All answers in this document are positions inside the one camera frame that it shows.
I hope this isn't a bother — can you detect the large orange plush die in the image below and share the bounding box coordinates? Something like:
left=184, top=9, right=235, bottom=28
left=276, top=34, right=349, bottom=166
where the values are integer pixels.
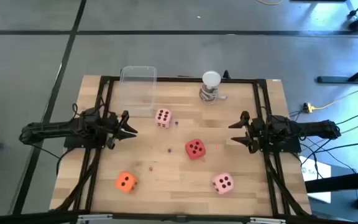
left=115, top=170, right=139, bottom=194

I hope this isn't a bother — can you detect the white cardboard box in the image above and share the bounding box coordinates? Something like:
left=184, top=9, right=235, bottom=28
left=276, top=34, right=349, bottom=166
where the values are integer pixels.
left=299, top=155, right=333, bottom=205

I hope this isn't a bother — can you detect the large red plush die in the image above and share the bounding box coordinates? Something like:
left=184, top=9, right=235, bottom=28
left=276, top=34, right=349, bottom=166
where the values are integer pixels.
left=185, top=138, right=207, bottom=161

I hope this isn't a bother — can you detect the white lamp cable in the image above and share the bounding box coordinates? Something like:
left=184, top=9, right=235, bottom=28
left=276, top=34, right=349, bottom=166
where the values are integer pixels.
left=199, top=86, right=229, bottom=105

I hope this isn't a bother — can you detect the black rig crossbar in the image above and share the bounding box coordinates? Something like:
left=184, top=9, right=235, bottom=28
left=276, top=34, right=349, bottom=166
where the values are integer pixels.
left=0, top=210, right=358, bottom=224

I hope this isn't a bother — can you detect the yellow power strip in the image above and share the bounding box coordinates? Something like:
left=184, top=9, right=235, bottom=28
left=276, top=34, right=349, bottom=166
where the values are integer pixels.
left=302, top=102, right=317, bottom=114

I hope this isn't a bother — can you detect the yellow floor cable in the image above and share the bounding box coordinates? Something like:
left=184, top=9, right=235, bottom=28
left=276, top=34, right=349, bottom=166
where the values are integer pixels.
left=314, top=82, right=358, bottom=111

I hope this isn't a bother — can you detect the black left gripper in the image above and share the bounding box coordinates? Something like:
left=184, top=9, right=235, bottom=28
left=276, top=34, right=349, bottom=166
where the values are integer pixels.
left=99, top=110, right=139, bottom=150

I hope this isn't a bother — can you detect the yellow cable loop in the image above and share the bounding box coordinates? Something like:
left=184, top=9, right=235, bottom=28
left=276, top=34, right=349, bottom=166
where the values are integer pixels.
left=255, top=0, right=284, bottom=6

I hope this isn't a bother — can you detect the white bulb lamp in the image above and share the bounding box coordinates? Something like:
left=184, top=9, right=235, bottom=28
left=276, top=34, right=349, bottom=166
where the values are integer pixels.
left=200, top=70, right=222, bottom=103

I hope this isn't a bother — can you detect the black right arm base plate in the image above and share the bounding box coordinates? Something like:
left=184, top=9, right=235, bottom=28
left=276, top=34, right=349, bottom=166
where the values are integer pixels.
left=261, top=124, right=303, bottom=154

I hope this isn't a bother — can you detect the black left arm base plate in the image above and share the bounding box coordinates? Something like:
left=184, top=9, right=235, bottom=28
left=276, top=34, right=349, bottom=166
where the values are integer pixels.
left=63, top=124, right=109, bottom=149

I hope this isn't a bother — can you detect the black horizontal beam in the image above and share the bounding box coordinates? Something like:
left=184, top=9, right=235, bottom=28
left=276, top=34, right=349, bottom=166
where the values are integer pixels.
left=305, top=169, right=358, bottom=194

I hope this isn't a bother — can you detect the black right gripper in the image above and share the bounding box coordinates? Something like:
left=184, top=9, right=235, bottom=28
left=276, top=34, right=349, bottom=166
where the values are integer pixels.
left=228, top=111, right=273, bottom=154

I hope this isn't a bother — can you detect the large pink plush die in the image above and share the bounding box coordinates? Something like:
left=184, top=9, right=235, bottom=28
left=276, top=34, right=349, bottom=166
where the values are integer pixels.
left=155, top=108, right=172, bottom=129
left=212, top=172, right=235, bottom=195

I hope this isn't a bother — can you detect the clear plastic container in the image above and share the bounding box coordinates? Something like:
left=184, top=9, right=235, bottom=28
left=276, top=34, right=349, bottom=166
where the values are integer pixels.
left=118, top=65, right=158, bottom=118

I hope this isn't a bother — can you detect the black floor cable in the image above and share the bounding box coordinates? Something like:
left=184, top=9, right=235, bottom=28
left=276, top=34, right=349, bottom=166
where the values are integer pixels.
left=35, top=143, right=71, bottom=177

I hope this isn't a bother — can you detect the black desk foot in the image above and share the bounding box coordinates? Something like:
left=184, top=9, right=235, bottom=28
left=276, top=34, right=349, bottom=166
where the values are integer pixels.
left=316, top=58, right=358, bottom=85

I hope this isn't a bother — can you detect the black aluminium table frame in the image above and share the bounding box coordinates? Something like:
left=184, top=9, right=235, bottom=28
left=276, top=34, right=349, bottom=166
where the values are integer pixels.
left=50, top=74, right=313, bottom=218

